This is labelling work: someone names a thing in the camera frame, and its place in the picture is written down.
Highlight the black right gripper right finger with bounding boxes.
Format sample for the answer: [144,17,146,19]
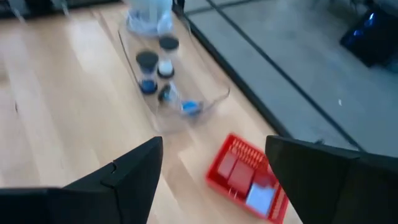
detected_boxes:
[265,134,362,224]

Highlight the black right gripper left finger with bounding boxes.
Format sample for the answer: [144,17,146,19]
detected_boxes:
[63,136,164,224]

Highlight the pale blue plug charger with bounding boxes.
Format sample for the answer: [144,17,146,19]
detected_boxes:
[244,182,277,216]

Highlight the red plug charger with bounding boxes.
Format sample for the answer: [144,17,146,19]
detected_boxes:
[228,159,256,197]
[216,151,239,180]

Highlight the black hourglass blue sand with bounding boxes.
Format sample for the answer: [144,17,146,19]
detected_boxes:
[135,50,160,95]
[157,83,205,118]

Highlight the black hourglass white sand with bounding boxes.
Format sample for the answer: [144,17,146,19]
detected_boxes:
[156,35,180,79]

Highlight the red plastic basket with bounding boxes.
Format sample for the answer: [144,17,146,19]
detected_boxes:
[205,133,290,224]

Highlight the clear plastic bin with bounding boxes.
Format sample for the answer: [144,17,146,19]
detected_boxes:
[117,18,231,134]

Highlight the black device blue lights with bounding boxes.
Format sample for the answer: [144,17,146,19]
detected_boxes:
[340,4,398,68]

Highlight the white cylindrical device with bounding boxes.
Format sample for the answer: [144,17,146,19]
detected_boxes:
[127,0,174,20]

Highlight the white coiled cable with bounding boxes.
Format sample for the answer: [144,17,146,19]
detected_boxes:
[125,9,174,37]

